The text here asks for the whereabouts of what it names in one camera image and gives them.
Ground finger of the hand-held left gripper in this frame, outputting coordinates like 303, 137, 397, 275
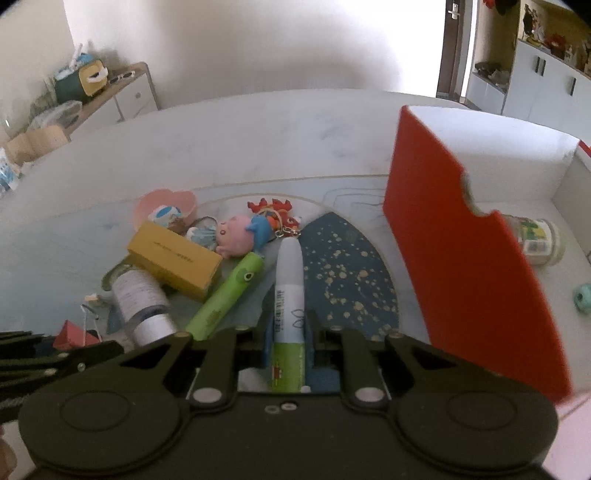
0, 340, 125, 418
0, 329, 46, 352

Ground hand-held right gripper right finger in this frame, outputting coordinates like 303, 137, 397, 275
305, 311, 466, 409

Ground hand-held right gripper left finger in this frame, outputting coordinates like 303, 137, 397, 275
120, 318, 276, 409

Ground white and green pen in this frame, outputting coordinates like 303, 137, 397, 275
270, 237, 308, 394

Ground green frog pen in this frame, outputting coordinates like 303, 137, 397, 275
185, 251, 265, 341

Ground yellow rectangular box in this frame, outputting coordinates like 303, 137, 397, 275
127, 220, 224, 304

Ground red and white cardboard box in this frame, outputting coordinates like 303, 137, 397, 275
383, 104, 591, 403

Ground light blue table mat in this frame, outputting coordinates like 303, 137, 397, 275
0, 182, 393, 342

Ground white labelled bottle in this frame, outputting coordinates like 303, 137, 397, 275
112, 269, 179, 348

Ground pink plush doll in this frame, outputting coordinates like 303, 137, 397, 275
214, 214, 274, 258

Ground pale blue shell toy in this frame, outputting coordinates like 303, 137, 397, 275
187, 216, 218, 253

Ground blue and white packets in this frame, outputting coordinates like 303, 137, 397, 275
0, 147, 22, 193

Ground blue mushroom toy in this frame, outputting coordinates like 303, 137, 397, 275
148, 206, 184, 228

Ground pink heart-shaped dish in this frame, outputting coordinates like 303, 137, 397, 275
133, 188, 199, 232

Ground brown cardboard carton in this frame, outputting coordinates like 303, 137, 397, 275
4, 124, 71, 165

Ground clear plastic bag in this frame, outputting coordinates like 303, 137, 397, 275
30, 99, 84, 131

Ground clear jar with green lid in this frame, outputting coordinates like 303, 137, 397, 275
502, 214, 567, 267

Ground wooden and white sideboard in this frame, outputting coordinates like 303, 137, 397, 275
68, 62, 160, 136

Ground green and yellow tissue box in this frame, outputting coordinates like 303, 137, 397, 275
54, 52, 110, 103

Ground teal round toy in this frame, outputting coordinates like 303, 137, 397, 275
573, 283, 591, 315

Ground brown door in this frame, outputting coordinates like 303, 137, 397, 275
436, 0, 465, 99

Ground red crab keychain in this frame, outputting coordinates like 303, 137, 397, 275
246, 197, 304, 239

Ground white wall cabinet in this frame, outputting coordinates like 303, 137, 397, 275
502, 39, 591, 136

